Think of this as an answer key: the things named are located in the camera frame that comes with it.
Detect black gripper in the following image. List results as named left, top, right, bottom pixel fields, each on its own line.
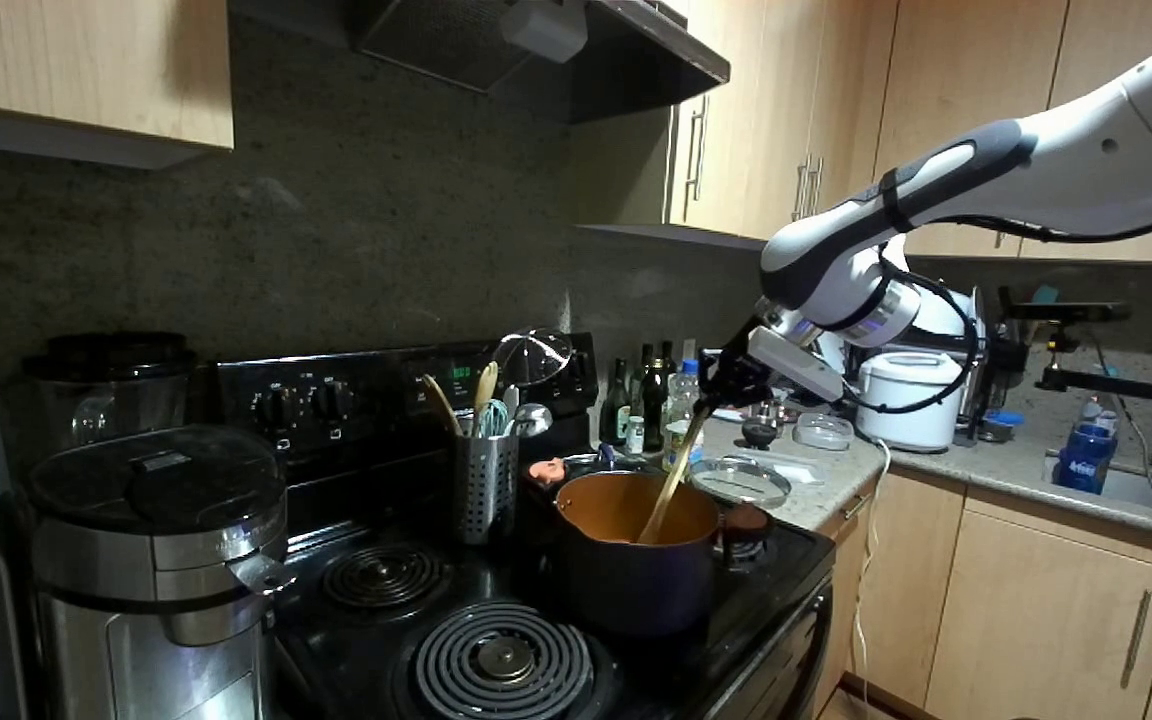
left=700, top=317, right=767, bottom=407

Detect wooden spatula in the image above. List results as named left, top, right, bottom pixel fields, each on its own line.
left=634, top=397, right=713, bottom=545

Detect black pot orange interior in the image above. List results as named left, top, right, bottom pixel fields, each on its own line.
left=544, top=472, right=772, bottom=636

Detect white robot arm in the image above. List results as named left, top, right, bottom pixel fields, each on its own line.
left=758, top=57, right=1152, bottom=349

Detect white rice cooker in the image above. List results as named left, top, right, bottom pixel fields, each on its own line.
left=854, top=294, right=979, bottom=453

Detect orange silicone spoon rest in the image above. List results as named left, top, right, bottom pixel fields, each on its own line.
left=527, top=458, right=567, bottom=489

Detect wooden slotted spoon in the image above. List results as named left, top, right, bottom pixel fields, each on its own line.
left=471, top=359, right=498, bottom=435

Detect metal utensil holder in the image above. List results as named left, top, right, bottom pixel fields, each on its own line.
left=452, top=400, right=518, bottom=545

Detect wooden lower cabinets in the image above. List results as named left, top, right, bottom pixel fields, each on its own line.
left=810, top=467, right=1152, bottom=720

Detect blue soap bottle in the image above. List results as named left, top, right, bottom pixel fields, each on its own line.
left=1050, top=400, right=1120, bottom=495

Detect black electric stove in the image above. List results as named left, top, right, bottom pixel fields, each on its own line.
left=212, top=339, right=832, bottom=720

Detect black range hood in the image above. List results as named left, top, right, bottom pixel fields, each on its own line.
left=232, top=0, right=733, bottom=126

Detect silver pressure cooker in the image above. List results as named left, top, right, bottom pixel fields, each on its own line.
left=25, top=425, right=286, bottom=720

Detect black blender jar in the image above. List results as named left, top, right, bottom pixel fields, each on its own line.
left=15, top=331, right=195, bottom=462

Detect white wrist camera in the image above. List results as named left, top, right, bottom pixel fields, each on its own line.
left=749, top=313, right=846, bottom=403

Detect glass lid blue handle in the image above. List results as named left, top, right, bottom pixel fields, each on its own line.
left=686, top=462, right=791, bottom=509

